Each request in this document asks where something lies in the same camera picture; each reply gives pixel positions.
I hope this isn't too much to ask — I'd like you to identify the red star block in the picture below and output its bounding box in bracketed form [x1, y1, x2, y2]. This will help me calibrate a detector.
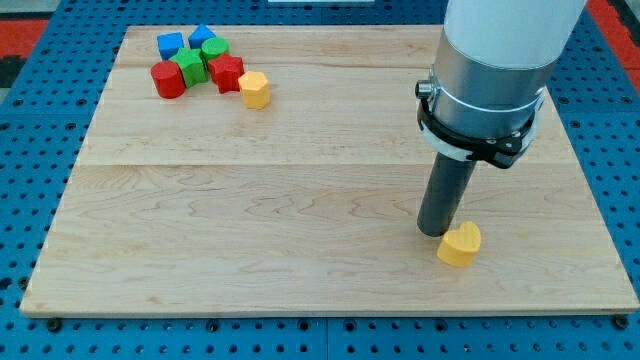
[207, 53, 245, 93]

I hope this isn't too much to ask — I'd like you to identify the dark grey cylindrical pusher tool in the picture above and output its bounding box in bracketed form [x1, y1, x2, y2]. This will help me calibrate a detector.
[417, 153, 476, 237]

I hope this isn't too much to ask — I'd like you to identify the green cylinder block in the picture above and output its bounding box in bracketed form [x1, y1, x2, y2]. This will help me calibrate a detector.
[201, 37, 230, 62]

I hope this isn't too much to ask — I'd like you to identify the blue pentagon block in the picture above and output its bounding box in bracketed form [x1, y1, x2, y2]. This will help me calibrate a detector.
[188, 24, 216, 49]

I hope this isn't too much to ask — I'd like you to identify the yellow hexagon block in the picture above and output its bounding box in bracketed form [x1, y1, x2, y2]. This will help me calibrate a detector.
[238, 71, 271, 110]

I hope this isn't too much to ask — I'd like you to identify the green star block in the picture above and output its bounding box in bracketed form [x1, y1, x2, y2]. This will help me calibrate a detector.
[169, 47, 208, 88]

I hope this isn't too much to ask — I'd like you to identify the black clamp bracket on arm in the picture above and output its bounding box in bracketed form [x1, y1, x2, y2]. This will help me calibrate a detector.
[417, 99, 539, 169]

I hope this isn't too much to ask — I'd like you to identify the red cylinder block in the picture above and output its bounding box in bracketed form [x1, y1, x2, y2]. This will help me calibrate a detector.
[150, 60, 186, 99]

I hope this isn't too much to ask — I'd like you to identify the blue cube block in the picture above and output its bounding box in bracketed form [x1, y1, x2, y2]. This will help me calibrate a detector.
[156, 32, 184, 60]

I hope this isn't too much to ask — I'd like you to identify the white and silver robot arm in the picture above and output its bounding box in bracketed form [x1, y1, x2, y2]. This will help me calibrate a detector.
[415, 0, 586, 169]

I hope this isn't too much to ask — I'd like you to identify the yellow heart block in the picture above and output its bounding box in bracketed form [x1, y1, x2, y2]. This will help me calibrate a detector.
[436, 221, 482, 267]

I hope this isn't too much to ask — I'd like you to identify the wooden board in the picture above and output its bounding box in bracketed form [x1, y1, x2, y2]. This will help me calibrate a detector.
[20, 25, 639, 318]

